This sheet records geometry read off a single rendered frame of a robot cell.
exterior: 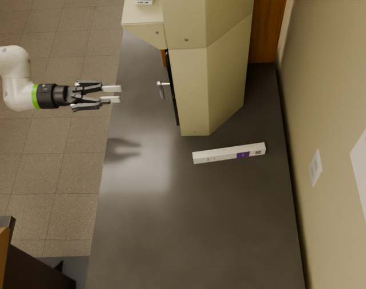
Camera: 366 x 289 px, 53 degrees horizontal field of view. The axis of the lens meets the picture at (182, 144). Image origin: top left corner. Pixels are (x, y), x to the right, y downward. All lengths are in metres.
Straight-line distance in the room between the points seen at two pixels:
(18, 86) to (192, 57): 0.65
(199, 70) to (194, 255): 0.60
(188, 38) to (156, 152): 0.54
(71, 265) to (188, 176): 1.20
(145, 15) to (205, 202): 0.66
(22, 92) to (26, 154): 1.42
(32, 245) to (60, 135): 0.79
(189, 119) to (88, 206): 1.28
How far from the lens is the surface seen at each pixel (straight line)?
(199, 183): 1.36
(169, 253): 1.28
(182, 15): 1.00
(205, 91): 1.23
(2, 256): 1.43
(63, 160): 2.68
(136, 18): 1.05
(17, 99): 1.44
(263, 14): 1.51
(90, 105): 1.34
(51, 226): 2.50
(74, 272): 2.35
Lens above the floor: 2.17
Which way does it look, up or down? 59 degrees down
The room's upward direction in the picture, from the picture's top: 9 degrees counter-clockwise
